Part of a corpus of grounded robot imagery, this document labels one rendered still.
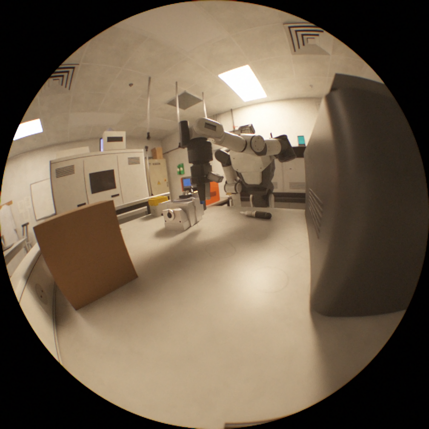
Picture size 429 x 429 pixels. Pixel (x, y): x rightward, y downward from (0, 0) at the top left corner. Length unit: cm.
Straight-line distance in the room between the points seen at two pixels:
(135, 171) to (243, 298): 124
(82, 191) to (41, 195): 322
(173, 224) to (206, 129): 35
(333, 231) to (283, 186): 185
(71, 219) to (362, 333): 43
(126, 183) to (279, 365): 129
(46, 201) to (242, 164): 424
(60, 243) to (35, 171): 425
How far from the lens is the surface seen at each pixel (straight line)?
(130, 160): 131
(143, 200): 97
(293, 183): 198
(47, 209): 427
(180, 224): 49
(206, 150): 47
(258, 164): 84
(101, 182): 120
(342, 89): 15
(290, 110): 343
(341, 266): 15
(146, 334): 21
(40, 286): 35
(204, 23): 192
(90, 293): 30
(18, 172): 472
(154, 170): 457
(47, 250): 27
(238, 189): 106
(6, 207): 470
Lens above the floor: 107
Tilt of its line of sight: 15 degrees down
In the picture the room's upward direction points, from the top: 6 degrees counter-clockwise
